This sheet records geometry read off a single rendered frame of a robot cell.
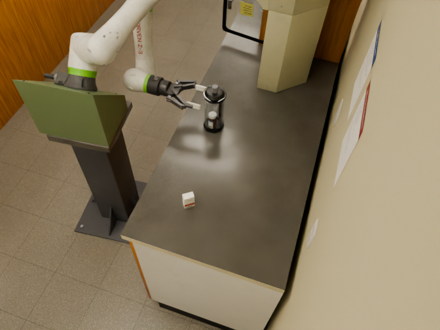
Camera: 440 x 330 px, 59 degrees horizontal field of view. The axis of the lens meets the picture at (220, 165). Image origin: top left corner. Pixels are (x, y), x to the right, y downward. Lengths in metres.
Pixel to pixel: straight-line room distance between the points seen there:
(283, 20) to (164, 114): 1.69
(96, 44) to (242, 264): 1.07
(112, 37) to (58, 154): 1.64
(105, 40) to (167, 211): 0.76
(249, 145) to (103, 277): 1.30
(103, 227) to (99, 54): 1.38
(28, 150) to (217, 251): 2.09
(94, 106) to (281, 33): 0.92
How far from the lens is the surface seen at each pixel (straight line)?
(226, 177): 1.80
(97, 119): 1.81
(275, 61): 2.06
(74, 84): 1.89
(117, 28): 1.78
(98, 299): 2.62
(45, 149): 3.30
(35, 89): 1.85
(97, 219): 2.82
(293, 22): 1.93
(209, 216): 1.69
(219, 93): 1.80
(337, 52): 2.43
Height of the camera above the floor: 2.44
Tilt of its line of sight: 54 degrees down
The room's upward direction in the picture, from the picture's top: 4 degrees clockwise
